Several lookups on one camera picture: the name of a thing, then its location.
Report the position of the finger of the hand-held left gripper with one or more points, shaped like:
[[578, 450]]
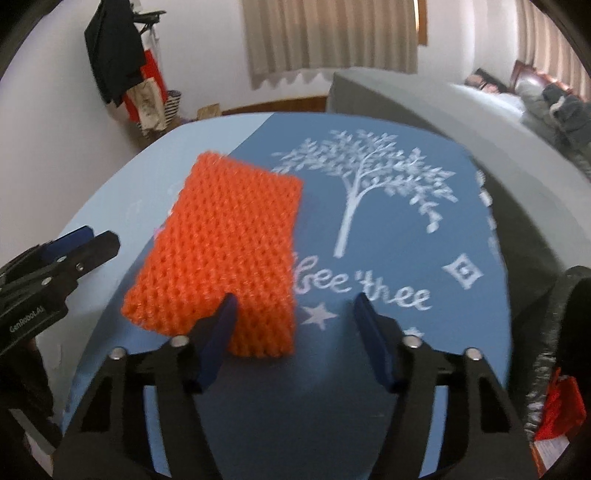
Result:
[[69, 240], [92, 254]]

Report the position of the black and pink pillow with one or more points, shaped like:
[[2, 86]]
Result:
[[485, 82]]

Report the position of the red bag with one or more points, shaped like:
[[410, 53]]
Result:
[[154, 69]]

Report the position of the red plastic wrapper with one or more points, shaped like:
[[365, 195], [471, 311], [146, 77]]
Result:
[[561, 406]]

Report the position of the small brown paper bag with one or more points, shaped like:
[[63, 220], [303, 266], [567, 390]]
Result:
[[208, 113]]

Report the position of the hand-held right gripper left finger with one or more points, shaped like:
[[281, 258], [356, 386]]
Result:
[[219, 341]]

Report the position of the beige printed bag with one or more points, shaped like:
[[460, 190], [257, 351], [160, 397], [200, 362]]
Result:
[[147, 106]]

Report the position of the narrow beige curtain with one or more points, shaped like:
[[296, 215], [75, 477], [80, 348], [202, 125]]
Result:
[[549, 41]]

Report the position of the wooden window frame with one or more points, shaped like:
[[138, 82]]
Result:
[[422, 23]]

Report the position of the orange foam net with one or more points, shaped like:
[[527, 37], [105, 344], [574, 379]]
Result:
[[221, 240]]

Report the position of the grey bed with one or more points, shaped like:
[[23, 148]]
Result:
[[415, 106]]

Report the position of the white packet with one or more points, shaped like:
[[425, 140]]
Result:
[[549, 452]]

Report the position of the striped bag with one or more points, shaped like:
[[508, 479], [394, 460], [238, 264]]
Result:
[[173, 108]]

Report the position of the wide beige curtain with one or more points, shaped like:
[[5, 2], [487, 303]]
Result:
[[323, 37]]

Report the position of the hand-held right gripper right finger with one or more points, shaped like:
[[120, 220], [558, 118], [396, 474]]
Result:
[[376, 341]]

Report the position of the black round bin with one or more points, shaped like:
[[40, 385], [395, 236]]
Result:
[[554, 323]]

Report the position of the black coat rack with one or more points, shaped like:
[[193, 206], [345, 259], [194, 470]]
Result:
[[150, 21]]

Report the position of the folded grey duvet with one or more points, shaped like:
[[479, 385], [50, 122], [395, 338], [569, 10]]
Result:
[[531, 99]]

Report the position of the black hanging coat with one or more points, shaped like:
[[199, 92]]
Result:
[[113, 50]]

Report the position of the blue tree-print table mat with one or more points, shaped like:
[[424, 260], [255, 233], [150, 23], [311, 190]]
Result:
[[392, 221]]

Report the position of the dark grey clothing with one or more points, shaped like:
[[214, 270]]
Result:
[[568, 110]]

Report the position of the wooden headboard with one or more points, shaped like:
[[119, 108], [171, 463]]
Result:
[[526, 71]]

